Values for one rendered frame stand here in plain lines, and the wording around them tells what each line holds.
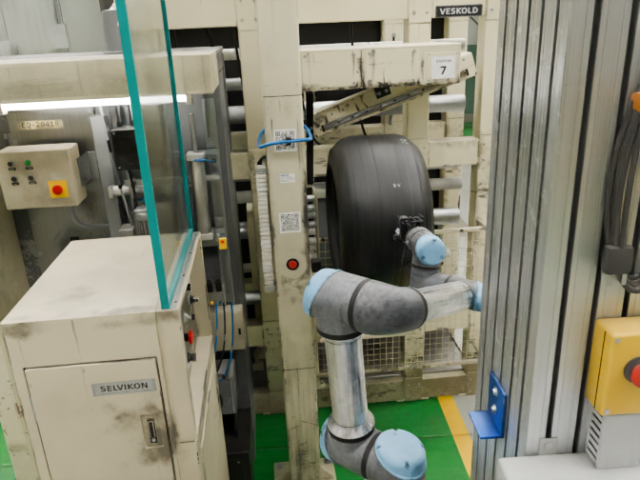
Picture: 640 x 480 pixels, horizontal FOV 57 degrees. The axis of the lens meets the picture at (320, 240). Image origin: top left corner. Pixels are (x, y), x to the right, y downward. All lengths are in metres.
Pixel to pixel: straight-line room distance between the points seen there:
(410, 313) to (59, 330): 0.80
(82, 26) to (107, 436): 10.46
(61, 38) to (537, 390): 11.22
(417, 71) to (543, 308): 1.54
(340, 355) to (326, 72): 1.21
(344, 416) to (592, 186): 0.84
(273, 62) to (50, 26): 9.99
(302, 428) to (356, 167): 1.11
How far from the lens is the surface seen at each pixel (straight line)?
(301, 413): 2.44
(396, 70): 2.27
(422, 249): 1.54
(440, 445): 2.95
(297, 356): 2.29
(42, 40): 11.96
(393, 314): 1.20
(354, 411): 1.43
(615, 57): 0.82
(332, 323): 1.26
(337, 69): 2.23
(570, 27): 0.79
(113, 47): 2.29
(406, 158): 1.97
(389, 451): 1.43
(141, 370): 1.48
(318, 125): 2.39
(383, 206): 1.88
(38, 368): 1.54
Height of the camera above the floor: 1.87
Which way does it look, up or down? 20 degrees down
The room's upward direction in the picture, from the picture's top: 2 degrees counter-clockwise
